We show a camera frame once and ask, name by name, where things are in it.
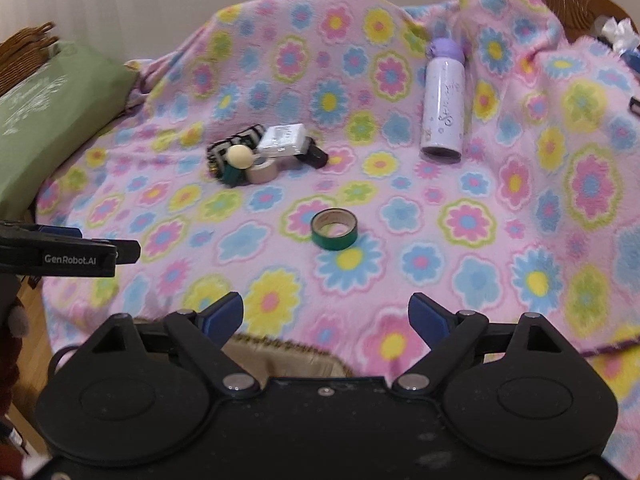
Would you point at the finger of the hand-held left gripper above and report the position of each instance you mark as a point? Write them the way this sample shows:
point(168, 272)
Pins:
point(60, 233)
point(127, 252)

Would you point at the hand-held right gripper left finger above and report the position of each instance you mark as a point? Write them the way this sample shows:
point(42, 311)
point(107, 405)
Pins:
point(225, 317)

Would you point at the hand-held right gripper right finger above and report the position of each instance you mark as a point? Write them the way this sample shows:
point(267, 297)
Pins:
point(430, 317)

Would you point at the lined woven basket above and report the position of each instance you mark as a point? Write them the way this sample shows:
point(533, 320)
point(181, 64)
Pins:
point(280, 355)

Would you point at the black white patterned cloth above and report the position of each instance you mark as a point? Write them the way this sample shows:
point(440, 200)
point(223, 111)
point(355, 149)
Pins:
point(225, 147)

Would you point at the cream ball green toy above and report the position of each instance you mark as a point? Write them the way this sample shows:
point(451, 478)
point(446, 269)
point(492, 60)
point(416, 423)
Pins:
point(239, 157)

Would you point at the small black object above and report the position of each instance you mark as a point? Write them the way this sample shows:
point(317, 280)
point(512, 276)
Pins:
point(315, 157)

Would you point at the white plastic packet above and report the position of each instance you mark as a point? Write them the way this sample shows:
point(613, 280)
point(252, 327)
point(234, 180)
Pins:
point(282, 141)

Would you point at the pink floral fleece blanket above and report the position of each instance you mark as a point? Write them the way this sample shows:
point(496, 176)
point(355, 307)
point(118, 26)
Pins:
point(450, 210)

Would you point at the green embroidered pillow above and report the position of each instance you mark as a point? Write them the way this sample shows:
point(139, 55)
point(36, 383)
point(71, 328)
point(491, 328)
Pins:
point(50, 120)

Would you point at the green tape roll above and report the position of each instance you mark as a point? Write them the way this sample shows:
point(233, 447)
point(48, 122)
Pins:
point(334, 237)

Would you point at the beige tape roll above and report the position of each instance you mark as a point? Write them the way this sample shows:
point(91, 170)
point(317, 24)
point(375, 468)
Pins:
point(261, 174)

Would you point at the brown wicker basket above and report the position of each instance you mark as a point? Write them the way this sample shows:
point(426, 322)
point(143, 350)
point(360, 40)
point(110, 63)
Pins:
point(22, 57)

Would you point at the purple white bottle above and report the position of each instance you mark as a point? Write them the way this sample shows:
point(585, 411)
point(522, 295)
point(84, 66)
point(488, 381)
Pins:
point(445, 105)

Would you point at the dark flat book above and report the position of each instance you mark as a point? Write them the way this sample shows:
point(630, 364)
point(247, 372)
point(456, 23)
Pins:
point(636, 105)

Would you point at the blue container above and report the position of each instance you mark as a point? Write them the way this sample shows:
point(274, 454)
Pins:
point(632, 57)

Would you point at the white tissue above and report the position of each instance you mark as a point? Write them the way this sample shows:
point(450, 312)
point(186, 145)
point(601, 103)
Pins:
point(620, 32)

